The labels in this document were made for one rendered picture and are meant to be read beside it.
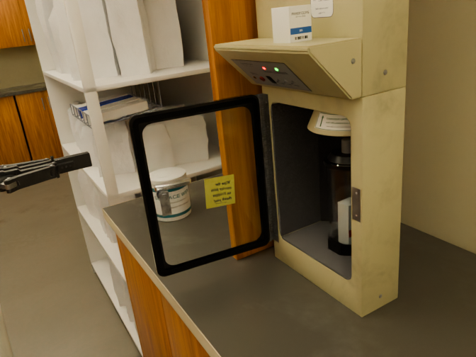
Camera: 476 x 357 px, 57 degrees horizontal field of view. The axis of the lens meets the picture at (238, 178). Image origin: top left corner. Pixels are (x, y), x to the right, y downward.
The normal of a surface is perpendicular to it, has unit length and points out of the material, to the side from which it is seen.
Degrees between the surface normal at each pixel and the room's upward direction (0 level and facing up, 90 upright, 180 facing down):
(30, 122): 90
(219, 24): 90
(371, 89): 90
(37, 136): 90
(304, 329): 0
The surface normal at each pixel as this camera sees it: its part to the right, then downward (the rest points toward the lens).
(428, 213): -0.86, 0.26
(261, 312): -0.10, -0.93
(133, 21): -0.12, 0.47
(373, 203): 0.51, 0.26
